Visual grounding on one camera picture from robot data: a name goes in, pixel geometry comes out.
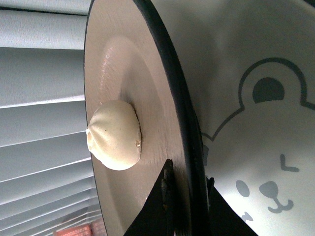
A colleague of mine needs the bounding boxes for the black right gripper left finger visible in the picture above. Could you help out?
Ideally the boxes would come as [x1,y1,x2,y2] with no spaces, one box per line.
[125,159,174,236]

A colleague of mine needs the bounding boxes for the white steamed bun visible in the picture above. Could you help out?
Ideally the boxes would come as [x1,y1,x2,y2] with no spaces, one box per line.
[86,100,142,171]

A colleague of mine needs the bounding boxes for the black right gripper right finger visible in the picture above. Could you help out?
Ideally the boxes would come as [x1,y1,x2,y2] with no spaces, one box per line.
[207,178,256,236]

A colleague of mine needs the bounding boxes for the beige plate with black rim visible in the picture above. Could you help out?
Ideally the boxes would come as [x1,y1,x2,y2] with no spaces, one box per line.
[84,0,209,236]

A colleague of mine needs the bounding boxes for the cream bear print tray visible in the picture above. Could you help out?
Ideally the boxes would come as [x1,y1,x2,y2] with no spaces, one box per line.
[154,0,315,236]

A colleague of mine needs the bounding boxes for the grey pleated curtain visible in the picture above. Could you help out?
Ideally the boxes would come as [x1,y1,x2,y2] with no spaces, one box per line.
[0,0,101,236]

